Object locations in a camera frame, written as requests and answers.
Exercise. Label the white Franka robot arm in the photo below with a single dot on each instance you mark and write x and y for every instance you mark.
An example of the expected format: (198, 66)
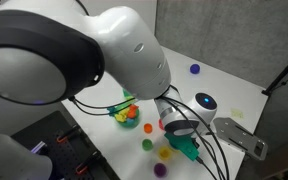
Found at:
(124, 50)

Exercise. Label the red stacking cup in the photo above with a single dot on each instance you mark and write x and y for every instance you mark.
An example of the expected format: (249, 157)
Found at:
(160, 124)

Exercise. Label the small orange stacking cup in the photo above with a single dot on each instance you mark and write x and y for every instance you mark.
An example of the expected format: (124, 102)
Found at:
(147, 128)

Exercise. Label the green stacking cup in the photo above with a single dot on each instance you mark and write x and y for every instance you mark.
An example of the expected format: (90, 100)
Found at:
(147, 144)

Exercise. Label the yellow stacking cup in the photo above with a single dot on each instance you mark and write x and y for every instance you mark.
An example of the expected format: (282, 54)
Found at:
(164, 152)

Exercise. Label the purple stacking cup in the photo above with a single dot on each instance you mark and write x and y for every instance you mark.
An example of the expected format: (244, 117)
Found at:
(159, 169)

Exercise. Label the orange toy block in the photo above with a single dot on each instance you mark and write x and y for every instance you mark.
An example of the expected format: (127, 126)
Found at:
(132, 112)

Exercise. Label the yellow toy block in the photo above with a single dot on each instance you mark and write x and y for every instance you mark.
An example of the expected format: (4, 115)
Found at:
(121, 116)

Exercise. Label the green plastic bowl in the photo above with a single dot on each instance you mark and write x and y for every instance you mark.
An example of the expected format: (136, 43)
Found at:
(129, 122)

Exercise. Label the teal star toy block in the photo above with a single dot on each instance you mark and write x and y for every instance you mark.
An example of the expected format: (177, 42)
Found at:
(112, 108)

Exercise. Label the purple-blue ball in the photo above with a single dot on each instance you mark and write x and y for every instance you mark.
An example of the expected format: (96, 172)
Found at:
(194, 68)

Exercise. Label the orange black clamp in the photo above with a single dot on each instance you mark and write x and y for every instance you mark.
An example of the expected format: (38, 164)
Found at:
(65, 135)
(87, 163)

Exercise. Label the black perforated breadboard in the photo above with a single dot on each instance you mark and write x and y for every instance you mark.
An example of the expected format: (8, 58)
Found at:
(67, 153)

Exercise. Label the grey metal plate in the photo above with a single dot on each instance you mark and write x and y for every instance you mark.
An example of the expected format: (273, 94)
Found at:
(240, 136)

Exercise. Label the black vertical pole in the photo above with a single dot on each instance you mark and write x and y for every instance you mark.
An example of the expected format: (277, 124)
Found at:
(284, 73)

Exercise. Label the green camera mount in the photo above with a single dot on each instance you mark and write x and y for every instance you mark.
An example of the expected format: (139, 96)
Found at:
(184, 145)

